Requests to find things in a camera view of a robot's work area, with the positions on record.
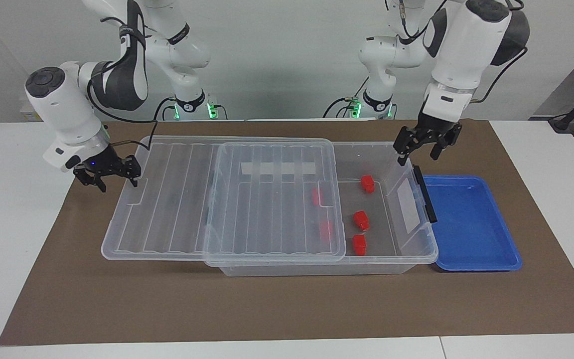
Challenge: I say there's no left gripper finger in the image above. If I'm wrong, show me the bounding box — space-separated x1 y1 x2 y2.
430 133 451 161
393 130 417 166

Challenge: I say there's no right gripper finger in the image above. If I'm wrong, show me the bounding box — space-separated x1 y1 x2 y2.
127 156 142 188
74 171 107 193

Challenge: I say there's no clear ribbed box lid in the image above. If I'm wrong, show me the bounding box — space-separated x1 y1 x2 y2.
101 136 346 265

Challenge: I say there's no clear plastic storage box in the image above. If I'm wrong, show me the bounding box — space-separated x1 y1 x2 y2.
206 141 439 277

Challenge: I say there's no blue plastic tray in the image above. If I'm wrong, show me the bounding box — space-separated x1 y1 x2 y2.
423 175 523 272

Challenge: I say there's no brown table mat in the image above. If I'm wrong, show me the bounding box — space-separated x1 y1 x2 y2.
0 120 574 346

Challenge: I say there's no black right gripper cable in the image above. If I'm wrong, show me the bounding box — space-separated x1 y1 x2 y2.
87 15 160 150

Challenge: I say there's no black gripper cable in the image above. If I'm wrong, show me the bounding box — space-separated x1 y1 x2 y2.
87 15 160 150
469 46 530 105

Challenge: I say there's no black box latch handle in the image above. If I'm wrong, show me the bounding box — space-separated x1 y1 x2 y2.
207 165 218 235
413 166 438 223

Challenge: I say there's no black base cable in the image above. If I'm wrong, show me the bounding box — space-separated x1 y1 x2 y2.
153 96 177 121
323 77 368 119

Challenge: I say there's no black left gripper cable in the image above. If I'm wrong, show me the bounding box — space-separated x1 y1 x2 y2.
469 46 530 105

